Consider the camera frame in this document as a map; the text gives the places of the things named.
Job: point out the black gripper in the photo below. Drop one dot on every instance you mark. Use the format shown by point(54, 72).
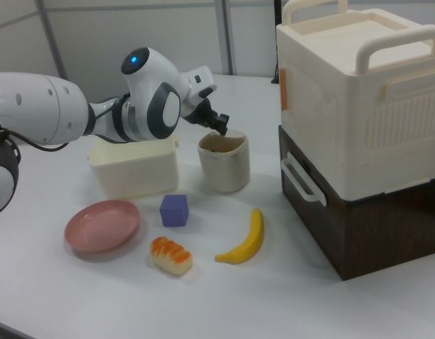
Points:
point(200, 114)

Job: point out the small cream lidded trash can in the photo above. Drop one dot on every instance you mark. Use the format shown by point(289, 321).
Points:
point(224, 162)

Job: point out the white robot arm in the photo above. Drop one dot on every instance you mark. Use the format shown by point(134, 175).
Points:
point(147, 102)

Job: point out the cream rectangular plastic bin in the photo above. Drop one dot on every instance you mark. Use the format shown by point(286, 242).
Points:
point(136, 169)

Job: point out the purple cube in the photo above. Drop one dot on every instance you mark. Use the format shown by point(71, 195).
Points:
point(173, 211)

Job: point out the yellow toy banana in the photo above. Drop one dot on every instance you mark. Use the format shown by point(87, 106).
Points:
point(247, 240)

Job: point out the toy bread loaf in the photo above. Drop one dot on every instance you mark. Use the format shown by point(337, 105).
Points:
point(169, 255)

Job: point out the pink plastic plate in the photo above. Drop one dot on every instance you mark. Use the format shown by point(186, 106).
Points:
point(101, 226)

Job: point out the dark wooden drawer cabinet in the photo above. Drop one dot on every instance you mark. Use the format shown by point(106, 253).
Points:
point(366, 233)

